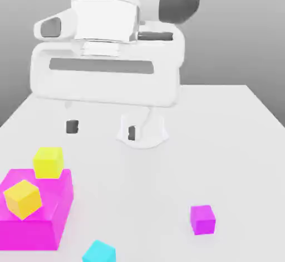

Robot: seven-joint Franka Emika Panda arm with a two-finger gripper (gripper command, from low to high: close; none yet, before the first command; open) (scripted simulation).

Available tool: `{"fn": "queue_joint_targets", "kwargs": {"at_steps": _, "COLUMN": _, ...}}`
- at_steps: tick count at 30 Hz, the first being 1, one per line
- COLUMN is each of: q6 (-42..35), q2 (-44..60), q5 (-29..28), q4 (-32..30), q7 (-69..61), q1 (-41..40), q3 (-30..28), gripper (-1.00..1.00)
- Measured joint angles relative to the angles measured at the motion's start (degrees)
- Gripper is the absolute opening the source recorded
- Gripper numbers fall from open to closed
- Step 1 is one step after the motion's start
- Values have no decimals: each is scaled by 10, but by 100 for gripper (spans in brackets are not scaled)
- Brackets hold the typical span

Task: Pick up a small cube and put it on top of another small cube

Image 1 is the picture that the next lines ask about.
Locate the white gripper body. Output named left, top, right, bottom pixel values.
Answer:
left=30, top=40, right=185, bottom=108

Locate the small yellow cube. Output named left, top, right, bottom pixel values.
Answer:
left=32, top=147, right=65, bottom=179

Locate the small orange cube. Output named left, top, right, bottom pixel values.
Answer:
left=3, top=179, right=43, bottom=221

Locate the small magenta cube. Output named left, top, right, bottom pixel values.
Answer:
left=190, top=205, right=217, bottom=236

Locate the small cyan cube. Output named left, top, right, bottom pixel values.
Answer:
left=81, top=239, right=117, bottom=262

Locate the large magenta box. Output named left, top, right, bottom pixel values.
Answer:
left=0, top=168, right=75, bottom=251

